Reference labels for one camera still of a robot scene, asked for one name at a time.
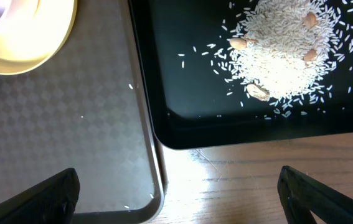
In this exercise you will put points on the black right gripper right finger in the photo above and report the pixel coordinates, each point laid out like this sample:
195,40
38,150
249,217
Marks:
302,197

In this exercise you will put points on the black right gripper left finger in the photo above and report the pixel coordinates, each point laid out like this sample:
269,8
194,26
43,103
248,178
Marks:
52,201

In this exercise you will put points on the brown serving tray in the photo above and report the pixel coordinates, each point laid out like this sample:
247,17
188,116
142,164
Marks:
83,109

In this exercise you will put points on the black plastic tray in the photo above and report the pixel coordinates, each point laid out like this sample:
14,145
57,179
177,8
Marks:
193,103

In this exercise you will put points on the pile of rice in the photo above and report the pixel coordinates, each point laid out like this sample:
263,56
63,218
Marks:
283,53

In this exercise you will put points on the yellow plate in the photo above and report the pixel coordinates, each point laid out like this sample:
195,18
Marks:
32,32

